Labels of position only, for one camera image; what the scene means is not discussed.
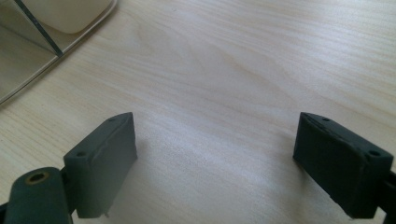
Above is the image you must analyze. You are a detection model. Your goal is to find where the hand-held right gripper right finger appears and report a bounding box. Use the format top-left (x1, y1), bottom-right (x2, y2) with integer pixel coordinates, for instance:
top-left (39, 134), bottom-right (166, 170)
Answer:
top-left (292, 111), bottom-right (394, 220)

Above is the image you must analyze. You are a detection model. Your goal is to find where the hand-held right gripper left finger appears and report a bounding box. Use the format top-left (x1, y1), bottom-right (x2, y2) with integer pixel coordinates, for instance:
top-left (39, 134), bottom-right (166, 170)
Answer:
top-left (63, 111), bottom-right (138, 219)

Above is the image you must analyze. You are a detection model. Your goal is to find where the beige plastic tray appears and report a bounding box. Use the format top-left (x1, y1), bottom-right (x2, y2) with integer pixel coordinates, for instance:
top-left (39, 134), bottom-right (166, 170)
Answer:
top-left (0, 0), bottom-right (119, 105)

